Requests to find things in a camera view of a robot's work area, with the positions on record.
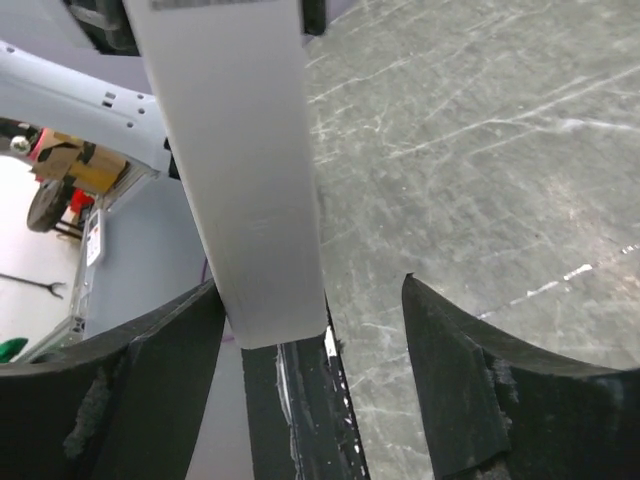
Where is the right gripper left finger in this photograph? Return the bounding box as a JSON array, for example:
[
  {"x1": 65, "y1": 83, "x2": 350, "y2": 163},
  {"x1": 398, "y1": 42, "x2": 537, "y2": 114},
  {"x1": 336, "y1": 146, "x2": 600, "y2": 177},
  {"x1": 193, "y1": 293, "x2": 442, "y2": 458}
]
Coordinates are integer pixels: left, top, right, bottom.
[{"x1": 1, "y1": 282, "x2": 225, "y2": 479}]

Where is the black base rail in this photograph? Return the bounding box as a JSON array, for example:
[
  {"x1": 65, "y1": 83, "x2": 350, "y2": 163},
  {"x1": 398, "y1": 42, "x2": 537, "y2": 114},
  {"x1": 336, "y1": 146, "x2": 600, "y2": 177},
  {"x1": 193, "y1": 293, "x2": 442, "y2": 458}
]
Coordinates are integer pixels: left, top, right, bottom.
[{"x1": 242, "y1": 316, "x2": 370, "y2": 480}]

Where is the cardboard box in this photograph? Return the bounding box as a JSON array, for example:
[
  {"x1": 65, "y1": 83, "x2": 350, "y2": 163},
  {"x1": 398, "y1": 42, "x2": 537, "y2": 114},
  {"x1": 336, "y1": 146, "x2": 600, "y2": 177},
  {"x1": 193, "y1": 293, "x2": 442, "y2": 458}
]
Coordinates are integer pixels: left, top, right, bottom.
[{"x1": 32, "y1": 128, "x2": 128, "y2": 195}]

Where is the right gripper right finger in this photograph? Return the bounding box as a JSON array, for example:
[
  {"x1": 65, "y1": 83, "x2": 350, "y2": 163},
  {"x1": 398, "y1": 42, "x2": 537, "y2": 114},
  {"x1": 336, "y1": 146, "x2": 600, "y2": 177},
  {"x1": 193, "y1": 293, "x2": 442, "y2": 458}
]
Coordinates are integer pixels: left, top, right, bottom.
[{"x1": 402, "y1": 276, "x2": 639, "y2": 479}]

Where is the long white remote control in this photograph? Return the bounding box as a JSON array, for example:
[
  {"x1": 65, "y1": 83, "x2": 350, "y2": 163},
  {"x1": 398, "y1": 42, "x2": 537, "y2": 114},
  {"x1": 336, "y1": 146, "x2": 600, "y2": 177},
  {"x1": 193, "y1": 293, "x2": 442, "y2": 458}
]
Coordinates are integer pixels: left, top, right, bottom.
[{"x1": 125, "y1": 1, "x2": 326, "y2": 349}]

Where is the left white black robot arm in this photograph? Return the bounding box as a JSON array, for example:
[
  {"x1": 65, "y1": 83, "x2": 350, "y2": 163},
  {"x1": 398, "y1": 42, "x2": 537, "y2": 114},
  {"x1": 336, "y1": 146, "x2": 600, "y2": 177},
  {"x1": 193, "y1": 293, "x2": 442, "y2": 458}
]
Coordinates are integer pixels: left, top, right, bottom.
[{"x1": 1, "y1": 41, "x2": 171, "y2": 174}]

